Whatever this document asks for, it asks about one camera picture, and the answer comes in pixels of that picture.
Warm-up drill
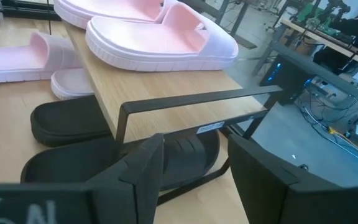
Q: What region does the long wooden workbench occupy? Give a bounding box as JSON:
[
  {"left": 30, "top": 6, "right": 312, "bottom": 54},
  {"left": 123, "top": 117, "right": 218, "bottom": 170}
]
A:
[{"left": 280, "top": 17, "right": 358, "bottom": 72}]

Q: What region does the yellow cable with plug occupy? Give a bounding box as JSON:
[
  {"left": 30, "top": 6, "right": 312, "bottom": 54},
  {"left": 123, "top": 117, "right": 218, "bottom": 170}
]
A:
[{"left": 328, "top": 126, "right": 358, "bottom": 156}]

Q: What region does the pink rubber slide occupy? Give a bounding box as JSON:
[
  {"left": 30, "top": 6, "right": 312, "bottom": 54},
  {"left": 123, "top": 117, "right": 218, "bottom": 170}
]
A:
[
  {"left": 53, "top": 0, "right": 180, "bottom": 30},
  {"left": 85, "top": 1, "right": 239, "bottom": 72},
  {"left": 50, "top": 67, "right": 95, "bottom": 101},
  {"left": 0, "top": 30, "right": 83, "bottom": 84}
]

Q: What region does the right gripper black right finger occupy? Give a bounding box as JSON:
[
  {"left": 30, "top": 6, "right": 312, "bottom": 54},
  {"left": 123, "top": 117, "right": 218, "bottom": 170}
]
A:
[{"left": 227, "top": 133, "right": 358, "bottom": 224}]

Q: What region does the black computer tower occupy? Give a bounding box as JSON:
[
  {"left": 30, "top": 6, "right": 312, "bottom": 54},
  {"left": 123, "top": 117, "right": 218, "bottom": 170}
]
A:
[{"left": 259, "top": 53, "right": 312, "bottom": 105}]

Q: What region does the green equipment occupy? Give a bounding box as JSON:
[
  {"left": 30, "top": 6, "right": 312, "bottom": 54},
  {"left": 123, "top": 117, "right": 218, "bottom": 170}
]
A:
[{"left": 296, "top": 2, "right": 334, "bottom": 29}]

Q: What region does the black table leg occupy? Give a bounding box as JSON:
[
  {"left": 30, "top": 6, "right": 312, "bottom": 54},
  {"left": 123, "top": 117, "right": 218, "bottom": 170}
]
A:
[{"left": 228, "top": 1, "right": 250, "bottom": 37}]

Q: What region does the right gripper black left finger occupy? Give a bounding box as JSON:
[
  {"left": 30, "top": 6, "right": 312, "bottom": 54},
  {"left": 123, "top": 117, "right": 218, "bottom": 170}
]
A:
[{"left": 85, "top": 133, "right": 165, "bottom": 224}]

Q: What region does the wooden shelf with black frame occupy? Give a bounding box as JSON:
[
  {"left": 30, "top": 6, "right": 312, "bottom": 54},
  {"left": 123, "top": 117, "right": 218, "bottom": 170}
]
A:
[{"left": 62, "top": 18, "right": 284, "bottom": 207}]

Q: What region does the black rubber slide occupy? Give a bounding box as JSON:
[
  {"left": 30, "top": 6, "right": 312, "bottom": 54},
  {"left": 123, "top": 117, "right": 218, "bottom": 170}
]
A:
[
  {"left": 29, "top": 95, "right": 113, "bottom": 147},
  {"left": 19, "top": 129, "right": 221, "bottom": 191}
]

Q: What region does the black desk edge beam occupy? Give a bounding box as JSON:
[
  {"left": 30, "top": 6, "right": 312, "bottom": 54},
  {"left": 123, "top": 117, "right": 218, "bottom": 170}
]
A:
[{"left": 268, "top": 40, "right": 358, "bottom": 98}]

